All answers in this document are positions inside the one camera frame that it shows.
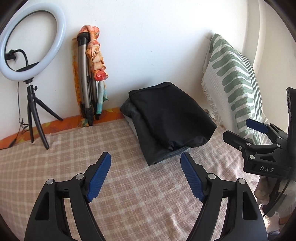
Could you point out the black pants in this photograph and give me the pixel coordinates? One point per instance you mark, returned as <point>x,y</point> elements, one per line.
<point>171,120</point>

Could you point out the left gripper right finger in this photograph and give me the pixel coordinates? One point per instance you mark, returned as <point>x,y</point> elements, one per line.
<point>195,175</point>

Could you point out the green patterned white pillow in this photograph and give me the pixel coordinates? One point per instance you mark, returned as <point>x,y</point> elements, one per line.
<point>232,91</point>

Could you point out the white ring light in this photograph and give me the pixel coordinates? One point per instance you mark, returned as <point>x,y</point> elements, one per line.
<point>39,29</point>

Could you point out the folded silver tripod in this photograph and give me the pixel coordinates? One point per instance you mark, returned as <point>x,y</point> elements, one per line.
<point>87,84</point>

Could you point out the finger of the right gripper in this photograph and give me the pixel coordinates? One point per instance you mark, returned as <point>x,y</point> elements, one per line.
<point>268,129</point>
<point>236,141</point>

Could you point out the folded dark grey pants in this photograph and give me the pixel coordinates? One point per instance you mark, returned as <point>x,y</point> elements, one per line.
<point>129,111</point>

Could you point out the pink plaid bed cover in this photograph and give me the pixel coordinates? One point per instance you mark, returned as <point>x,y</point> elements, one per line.
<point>42,191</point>

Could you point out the black mini tripod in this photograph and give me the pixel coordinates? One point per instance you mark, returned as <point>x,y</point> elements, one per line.
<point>32,113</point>

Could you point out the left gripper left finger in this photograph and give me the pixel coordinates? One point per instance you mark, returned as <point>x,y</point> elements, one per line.
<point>95,176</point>

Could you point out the white gloved right hand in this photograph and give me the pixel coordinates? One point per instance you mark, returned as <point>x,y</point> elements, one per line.
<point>277,197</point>

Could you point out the orange floral scarf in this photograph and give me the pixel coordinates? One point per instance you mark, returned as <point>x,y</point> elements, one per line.
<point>96,63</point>

